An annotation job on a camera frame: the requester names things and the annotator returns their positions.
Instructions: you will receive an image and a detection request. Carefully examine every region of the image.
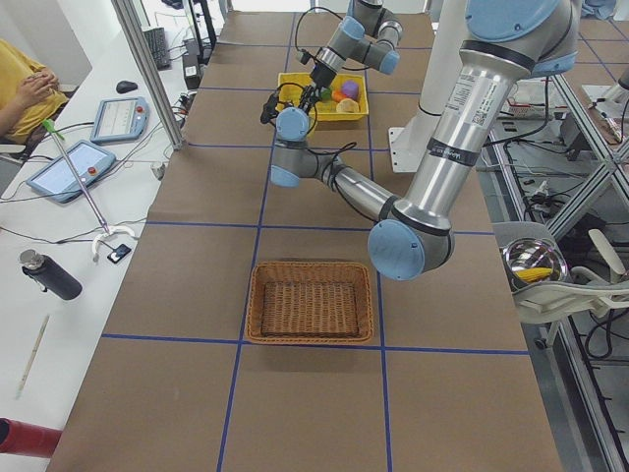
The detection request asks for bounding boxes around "steel bowl with corn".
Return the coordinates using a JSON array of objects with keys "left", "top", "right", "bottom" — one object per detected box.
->
[{"left": 501, "top": 238, "right": 569, "bottom": 291}]

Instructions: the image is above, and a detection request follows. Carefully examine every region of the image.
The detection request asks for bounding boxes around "black computer mouse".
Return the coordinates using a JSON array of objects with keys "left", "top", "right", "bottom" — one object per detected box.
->
[{"left": 115, "top": 81, "right": 139, "bottom": 94}]

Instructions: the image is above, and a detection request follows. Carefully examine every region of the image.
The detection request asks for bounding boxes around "red cylinder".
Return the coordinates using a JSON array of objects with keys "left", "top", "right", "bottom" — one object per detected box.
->
[{"left": 1, "top": 418, "right": 62, "bottom": 458}]

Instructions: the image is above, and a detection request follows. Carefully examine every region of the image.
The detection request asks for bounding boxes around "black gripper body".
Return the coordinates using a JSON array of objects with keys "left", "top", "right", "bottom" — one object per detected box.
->
[
  {"left": 259, "top": 82, "right": 304, "bottom": 124},
  {"left": 297, "top": 47, "right": 342, "bottom": 89}
]

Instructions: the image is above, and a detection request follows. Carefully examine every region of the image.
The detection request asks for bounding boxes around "black water bottle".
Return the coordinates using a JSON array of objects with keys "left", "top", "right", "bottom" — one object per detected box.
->
[{"left": 19, "top": 249, "right": 83, "bottom": 301}]

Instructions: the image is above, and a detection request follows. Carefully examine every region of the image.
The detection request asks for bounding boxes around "purple foam block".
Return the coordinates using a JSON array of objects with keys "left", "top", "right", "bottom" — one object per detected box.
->
[{"left": 340, "top": 80, "right": 360, "bottom": 100}]

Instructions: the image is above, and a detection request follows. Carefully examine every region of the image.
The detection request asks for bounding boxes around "teach pendant tablet near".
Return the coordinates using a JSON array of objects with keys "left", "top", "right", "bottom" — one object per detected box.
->
[{"left": 27, "top": 140, "right": 116, "bottom": 204}]

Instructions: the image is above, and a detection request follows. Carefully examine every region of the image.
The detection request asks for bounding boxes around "reach grabber stick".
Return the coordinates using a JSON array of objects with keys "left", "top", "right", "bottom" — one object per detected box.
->
[{"left": 42, "top": 119, "right": 139, "bottom": 263}]

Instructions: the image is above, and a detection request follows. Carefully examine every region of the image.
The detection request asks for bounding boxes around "teach pendant tablet far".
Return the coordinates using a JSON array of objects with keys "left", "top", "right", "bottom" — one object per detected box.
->
[{"left": 90, "top": 97, "right": 149, "bottom": 145}]

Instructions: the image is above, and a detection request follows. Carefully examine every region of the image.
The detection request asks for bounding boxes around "yellow woven basket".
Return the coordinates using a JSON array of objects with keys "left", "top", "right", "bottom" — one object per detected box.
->
[{"left": 276, "top": 73, "right": 369, "bottom": 122}]

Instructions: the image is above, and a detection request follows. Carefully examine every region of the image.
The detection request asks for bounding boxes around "aluminium frame post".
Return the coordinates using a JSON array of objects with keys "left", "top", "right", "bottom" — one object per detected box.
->
[{"left": 111, "top": 0, "right": 184, "bottom": 150}]

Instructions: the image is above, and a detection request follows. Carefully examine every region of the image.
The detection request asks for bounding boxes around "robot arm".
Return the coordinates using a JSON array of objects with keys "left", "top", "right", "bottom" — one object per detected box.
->
[
  {"left": 260, "top": 1, "right": 581, "bottom": 280},
  {"left": 296, "top": 1, "right": 403, "bottom": 112}
]

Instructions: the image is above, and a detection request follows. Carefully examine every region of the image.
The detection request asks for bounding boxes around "wooden stick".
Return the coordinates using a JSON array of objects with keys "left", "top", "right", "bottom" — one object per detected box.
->
[{"left": 15, "top": 314, "right": 50, "bottom": 400}]

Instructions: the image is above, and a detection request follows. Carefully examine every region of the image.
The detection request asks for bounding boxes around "black keyboard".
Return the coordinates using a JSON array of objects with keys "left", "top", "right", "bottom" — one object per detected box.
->
[{"left": 143, "top": 28, "right": 171, "bottom": 70}]

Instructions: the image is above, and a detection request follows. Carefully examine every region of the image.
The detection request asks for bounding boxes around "brown wicker basket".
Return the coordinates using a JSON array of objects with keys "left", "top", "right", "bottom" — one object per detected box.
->
[{"left": 245, "top": 261, "right": 373, "bottom": 344}]

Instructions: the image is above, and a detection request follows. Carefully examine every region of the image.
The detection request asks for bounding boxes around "toy croissant bread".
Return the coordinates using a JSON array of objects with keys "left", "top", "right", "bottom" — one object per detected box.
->
[{"left": 336, "top": 98, "right": 360, "bottom": 114}]

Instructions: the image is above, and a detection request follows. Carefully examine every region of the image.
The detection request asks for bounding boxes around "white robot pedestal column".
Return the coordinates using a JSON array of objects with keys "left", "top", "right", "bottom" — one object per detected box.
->
[{"left": 389, "top": 0, "right": 468, "bottom": 173}]

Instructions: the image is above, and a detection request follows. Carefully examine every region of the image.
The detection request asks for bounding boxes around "person in yellow shirt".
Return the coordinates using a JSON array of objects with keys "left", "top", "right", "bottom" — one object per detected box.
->
[{"left": 1, "top": 39, "right": 69, "bottom": 146}]

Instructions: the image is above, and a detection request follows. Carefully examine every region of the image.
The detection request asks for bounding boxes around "teach pendant tablet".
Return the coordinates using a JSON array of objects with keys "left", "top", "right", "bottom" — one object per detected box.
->
[
  {"left": 90, "top": 97, "right": 149, "bottom": 145},
  {"left": 27, "top": 140, "right": 116, "bottom": 204}
]

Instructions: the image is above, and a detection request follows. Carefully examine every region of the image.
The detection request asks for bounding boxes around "orange toy carrot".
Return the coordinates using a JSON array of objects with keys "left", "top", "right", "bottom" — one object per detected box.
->
[{"left": 331, "top": 90, "right": 346, "bottom": 102}]

